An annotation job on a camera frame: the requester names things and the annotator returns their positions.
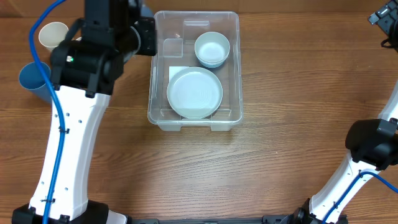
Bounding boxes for beige cup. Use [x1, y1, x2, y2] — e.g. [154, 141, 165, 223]
[38, 22, 69, 52]

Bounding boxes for dark blue cup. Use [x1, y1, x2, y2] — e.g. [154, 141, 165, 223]
[19, 62, 52, 104]

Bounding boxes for grey bowl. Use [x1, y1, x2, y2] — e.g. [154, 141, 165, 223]
[194, 32, 230, 58]

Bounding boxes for light blue bowl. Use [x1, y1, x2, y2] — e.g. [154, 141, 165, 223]
[199, 60, 224, 68]

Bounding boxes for grey plate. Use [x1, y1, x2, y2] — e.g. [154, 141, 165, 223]
[167, 67, 223, 119]

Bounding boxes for pink bowl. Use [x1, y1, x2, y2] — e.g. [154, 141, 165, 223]
[197, 57, 228, 63]

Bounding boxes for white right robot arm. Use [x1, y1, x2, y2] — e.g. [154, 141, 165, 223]
[282, 86, 397, 224]

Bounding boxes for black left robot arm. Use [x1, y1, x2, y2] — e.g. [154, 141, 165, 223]
[12, 0, 157, 224]

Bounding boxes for clear plastic storage bin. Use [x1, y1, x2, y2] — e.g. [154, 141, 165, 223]
[147, 11, 244, 131]

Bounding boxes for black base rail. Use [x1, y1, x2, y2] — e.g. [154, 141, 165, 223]
[124, 214, 348, 224]

